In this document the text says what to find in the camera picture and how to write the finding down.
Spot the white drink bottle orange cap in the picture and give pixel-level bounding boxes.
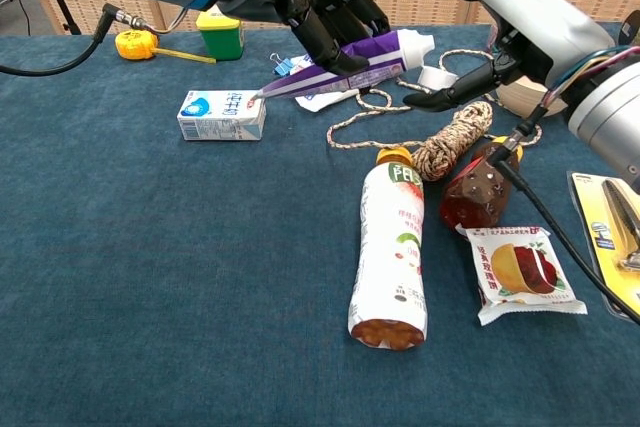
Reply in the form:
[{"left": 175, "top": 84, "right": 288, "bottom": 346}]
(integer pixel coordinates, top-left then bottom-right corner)
[{"left": 347, "top": 147, "right": 430, "bottom": 352}]

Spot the beige bowl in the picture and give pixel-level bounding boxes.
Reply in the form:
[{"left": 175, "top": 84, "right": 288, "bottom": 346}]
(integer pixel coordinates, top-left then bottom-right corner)
[{"left": 497, "top": 79, "right": 569, "bottom": 118}]

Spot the blue table cloth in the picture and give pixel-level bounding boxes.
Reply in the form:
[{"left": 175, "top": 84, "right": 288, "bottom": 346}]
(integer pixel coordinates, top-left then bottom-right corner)
[{"left": 0, "top": 21, "right": 640, "bottom": 427}]

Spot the yellow razor blister pack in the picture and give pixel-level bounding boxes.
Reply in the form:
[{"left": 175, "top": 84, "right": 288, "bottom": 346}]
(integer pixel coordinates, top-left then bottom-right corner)
[{"left": 567, "top": 170, "right": 640, "bottom": 321}]

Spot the purple white toothpaste tube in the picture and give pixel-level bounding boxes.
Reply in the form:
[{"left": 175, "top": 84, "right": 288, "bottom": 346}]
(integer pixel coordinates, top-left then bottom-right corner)
[{"left": 255, "top": 28, "right": 459, "bottom": 101}]

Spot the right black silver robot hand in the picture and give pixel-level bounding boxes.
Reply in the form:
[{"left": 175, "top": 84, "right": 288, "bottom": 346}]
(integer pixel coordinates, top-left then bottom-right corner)
[{"left": 402, "top": 0, "right": 616, "bottom": 113}]

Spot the white snack cake packet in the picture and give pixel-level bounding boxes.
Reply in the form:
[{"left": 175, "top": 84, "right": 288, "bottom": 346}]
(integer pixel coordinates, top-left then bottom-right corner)
[{"left": 455, "top": 225, "right": 589, "bottom": 327}]

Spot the dark lidded jar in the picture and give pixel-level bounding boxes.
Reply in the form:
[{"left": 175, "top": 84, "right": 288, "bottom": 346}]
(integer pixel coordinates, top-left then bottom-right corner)
[{"left": 618, "top": 11, "right": 640, "bottom": 46}]

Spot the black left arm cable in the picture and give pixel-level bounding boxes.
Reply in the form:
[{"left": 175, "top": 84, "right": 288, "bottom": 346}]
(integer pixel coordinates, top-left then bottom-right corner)
[{"left": 0, "top": 2, "right": 191, "bottom": 78}]

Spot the yellow tape measure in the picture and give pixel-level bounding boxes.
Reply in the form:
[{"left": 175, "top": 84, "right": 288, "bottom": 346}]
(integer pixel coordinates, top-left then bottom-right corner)
[{"left": 114, "top": 29, "right": 217, "bottom": 66}]

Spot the white powder bag red emblem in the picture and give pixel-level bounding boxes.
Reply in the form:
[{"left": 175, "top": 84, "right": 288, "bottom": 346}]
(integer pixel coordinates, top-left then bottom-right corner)
[{"left": 289, "top": 54, "right": 361, "bottom": 113}]

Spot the black tripod stand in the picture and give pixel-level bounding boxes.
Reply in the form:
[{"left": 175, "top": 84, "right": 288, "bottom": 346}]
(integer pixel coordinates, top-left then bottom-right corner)
[{"left": 42, "top": 0, "right": 83, "bottom": 36}]

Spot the bear shaped honey bottle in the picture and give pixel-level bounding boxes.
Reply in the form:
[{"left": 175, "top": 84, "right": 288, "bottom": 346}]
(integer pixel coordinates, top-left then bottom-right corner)
[{"left": 438, "top": 135, "right": 525, "bottom": 231}]

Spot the blue binder clip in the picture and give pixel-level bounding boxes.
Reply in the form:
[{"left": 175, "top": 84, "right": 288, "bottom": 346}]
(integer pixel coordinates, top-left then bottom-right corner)
[{"left": 268, "top": 51, "right": 294, "bottom": 79}]

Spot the beige braided rope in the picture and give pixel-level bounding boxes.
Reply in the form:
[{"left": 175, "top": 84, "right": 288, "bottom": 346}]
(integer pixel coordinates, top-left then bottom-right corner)
[{"left": 326, "top": 49, "right": 544, "bottom": 183}]

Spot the blue white milk carton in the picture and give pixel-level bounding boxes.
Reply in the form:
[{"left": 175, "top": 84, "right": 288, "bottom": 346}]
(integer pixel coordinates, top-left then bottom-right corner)
[{"left": 176, "top": 89, "right": 267, "bottom": 142}]

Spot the green box with yellow lid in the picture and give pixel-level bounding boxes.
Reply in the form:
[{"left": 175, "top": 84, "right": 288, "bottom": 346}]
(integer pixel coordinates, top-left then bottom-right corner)
[{"left": 195, "top": 9, "right": 246, "bottom": 62}]

